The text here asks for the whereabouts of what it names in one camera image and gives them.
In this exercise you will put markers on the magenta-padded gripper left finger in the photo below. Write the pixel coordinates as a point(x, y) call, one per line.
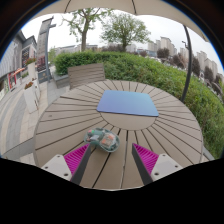
point(60, 165)

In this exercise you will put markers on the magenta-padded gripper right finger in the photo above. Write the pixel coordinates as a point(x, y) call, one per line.
point(165, 165)

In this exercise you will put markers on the transparent green computer mouse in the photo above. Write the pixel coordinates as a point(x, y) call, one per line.
point(101, 140)

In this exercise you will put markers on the blue purple mouse pad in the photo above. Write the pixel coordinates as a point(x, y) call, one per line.
point(128, 103)

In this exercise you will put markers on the large white flower planter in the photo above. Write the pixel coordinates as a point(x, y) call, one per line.
point(30, 98)

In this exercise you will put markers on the green hedge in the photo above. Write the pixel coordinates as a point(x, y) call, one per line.
point(160, 76)

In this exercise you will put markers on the brown slatted chair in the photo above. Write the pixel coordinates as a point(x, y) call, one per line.
point(86, 75)

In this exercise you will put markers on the small white flower planter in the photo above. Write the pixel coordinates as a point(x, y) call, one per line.
point(31, 70)

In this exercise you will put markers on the dark curved parasol pole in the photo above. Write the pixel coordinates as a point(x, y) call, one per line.
point(189, 66)

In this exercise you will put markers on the grey storefront building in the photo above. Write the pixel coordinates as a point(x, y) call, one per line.
point(18, 53)

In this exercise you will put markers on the far high-rise buildings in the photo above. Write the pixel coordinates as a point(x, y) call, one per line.
point(165, 42)

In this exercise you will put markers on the tall grey sign pylon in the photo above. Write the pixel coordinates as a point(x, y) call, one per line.
point(42, 43)

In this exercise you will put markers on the thin-crowned tree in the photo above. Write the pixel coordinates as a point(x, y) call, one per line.
point(84, 33)

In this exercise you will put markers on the dense round-crowned tree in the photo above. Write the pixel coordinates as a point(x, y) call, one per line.
point(124, 28)

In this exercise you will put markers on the beige parasol canopy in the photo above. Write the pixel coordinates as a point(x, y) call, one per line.
point(100, 5)

